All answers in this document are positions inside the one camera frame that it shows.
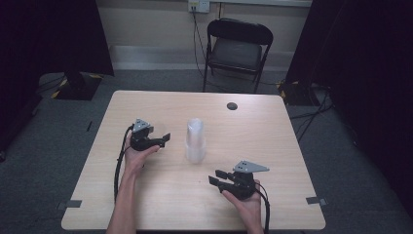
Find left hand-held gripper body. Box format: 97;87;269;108
130;117;168;153

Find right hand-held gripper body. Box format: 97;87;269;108
219;159;271;201

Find stack of clear plastic cups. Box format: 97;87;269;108
184;117;208;166

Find person's left hand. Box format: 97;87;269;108
124;133;161;177

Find person's right hand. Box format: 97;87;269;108
221;179;263;229

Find grey tape piece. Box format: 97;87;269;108
305;196;328;207
56;199;83;211

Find black stand base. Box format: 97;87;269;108
278;80;314;107
51;71;104;101

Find black folding chair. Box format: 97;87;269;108
202;18;275;95

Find dark curtain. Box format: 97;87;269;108
284;0;413;211
0;0;115;154

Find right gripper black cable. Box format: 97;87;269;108
254;181;272;234

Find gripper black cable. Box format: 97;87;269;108
254;181;272;234
113;124;135;203

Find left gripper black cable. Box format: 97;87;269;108
113;124;135;203

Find black floor cables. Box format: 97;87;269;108
289;83;336;144

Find white wall socket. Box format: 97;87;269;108
187;0;211;15

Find white wall cable duct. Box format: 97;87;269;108
208;0;314;9

